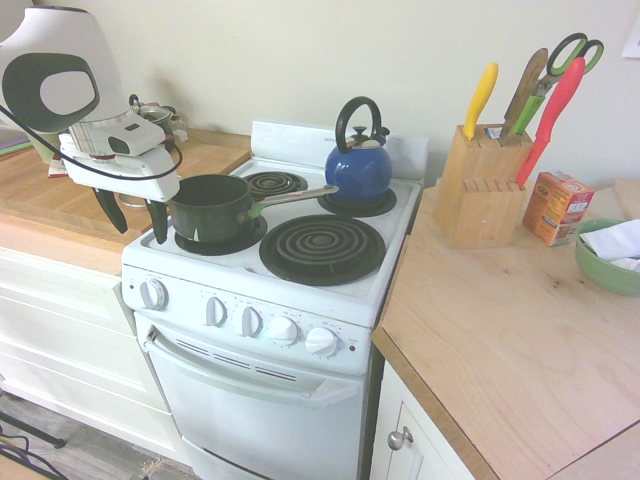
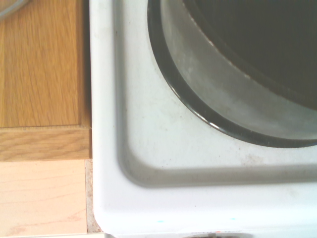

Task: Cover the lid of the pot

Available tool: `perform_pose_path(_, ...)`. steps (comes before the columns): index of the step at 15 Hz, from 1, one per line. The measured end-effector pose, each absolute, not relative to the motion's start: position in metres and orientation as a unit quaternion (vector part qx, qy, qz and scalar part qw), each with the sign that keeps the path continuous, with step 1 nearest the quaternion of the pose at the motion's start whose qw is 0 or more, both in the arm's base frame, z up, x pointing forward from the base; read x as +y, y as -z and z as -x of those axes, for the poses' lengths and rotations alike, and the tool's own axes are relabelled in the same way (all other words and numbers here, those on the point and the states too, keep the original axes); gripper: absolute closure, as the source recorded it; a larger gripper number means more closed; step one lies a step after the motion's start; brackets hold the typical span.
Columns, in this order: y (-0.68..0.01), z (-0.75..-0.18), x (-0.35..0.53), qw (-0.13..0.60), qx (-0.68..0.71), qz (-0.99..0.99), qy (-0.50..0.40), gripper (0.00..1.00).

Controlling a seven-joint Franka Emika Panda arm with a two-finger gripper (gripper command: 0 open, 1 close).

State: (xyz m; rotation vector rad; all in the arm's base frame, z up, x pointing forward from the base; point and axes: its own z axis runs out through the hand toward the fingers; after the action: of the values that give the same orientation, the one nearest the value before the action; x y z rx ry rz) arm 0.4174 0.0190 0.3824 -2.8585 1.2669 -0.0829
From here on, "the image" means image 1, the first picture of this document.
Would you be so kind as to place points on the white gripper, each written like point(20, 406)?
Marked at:
point(150, 172)

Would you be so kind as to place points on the green black scissors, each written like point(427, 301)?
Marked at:
point(560, 60)

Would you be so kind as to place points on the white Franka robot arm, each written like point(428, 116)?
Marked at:
point(65, 40)

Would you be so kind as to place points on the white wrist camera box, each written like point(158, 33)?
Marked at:
point(132, 137)

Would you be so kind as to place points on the white drawer cabinet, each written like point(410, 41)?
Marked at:
point(60, 325)

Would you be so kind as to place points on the red white packet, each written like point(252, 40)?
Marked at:
point(56, 171)

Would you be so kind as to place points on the white electric stove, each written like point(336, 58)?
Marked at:
point(250, 425)

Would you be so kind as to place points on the wooden knife block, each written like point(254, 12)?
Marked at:
point(480, 200)

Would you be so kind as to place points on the white cloth in bowl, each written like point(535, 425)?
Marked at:
point(615, 240)

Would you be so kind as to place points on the black stand legs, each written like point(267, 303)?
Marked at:
point(30, 432)

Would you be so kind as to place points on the dark green saucepan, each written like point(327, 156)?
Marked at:
point(210, 210)

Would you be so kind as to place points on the silver cabinet knob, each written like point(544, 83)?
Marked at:
point(400, 438)

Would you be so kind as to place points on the large black coil burner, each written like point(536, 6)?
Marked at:
point(322, 250)

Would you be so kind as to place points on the white stove knob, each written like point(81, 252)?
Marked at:
point(216, 311)
point(284, 330)
point(152, 295)
point(321, 342)
point(250, 321)

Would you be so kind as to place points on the orange baking soda box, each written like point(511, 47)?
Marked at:
point(557, 210)

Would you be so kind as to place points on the green ribbed utensil holder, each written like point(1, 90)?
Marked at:
point(47, 147)

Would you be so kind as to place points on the green ceramic bowl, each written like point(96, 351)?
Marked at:
point(600, 275)

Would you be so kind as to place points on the white cabinet with knob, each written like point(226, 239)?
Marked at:
point(400, 465)

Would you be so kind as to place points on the small black coil burner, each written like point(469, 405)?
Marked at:
point(275, 182)
point(260, 232)
point(350, 207)

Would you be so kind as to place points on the black cooking pot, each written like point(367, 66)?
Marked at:
point(160, 122)

